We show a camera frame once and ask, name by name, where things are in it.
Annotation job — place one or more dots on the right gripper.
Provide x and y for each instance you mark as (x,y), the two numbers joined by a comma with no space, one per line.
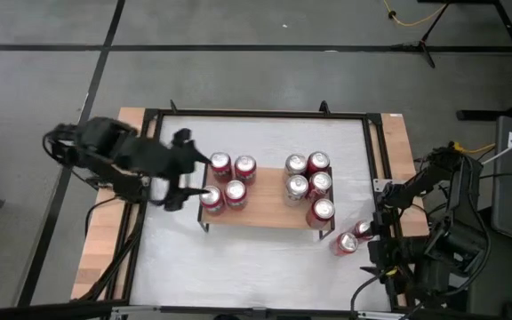
(394,253)

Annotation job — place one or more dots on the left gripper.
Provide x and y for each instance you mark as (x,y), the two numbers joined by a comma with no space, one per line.
(167,160)

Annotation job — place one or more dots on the red cola can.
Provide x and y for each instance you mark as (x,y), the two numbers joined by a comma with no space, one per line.
(235,190)
(347,242)
(324,209)
(212,195)
(318,160)
(220,161)
(321,181)
(245,163)
(362,228)

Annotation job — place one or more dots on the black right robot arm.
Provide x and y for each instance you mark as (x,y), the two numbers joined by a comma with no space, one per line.
(465,200)

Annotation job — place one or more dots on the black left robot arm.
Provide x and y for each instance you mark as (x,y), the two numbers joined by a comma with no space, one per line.
(105,142)

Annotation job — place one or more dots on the white table mat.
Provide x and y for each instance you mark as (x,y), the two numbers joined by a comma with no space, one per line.
(260,275)

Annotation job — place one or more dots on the dark grey cabinet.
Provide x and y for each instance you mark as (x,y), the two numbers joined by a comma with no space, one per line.
(505,284)

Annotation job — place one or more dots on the silver aluminium bar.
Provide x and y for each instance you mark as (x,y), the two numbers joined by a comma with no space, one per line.
(185,309)

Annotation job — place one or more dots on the black tripod stand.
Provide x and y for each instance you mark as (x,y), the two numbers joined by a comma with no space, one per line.
(422,44)

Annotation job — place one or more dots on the wooden shelf black metal frame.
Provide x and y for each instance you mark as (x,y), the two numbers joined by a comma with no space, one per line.
(265,209)

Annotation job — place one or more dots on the black metal table frame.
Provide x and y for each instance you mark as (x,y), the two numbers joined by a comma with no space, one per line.
(282,114)

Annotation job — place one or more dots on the black desk frame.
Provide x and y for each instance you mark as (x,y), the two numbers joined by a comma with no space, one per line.
(482,114)

